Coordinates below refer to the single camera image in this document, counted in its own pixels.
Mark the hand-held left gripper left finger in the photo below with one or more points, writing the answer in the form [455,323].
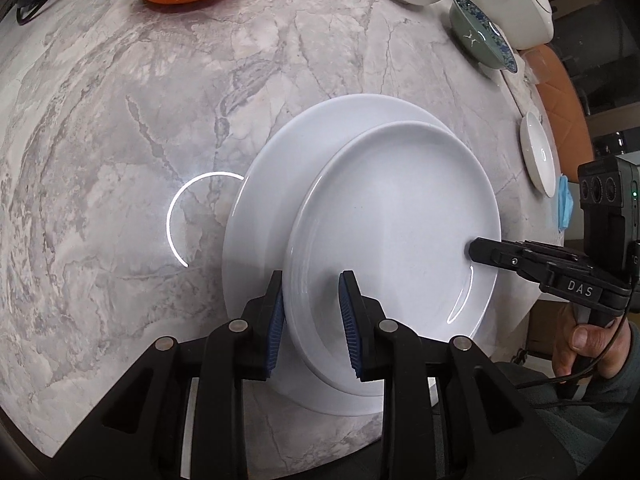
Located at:
[274,327]

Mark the medium white plate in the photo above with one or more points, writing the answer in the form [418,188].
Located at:
[400,200]

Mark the orange chair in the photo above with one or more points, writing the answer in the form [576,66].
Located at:
[557,95]

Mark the green bowl blue pattern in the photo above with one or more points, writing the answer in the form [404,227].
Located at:
[475,35]

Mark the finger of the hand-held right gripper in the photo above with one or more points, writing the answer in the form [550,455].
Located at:
[505,259]

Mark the small white dish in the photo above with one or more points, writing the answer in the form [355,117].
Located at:
[537,157]

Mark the large white plate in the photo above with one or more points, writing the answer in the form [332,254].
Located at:
[270,185]

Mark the blue face mask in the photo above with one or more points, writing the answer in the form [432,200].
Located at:
[565,205]

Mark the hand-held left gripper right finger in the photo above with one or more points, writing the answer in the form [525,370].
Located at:
[348,327]

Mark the person's right hand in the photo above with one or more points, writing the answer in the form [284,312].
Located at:
[582,342]

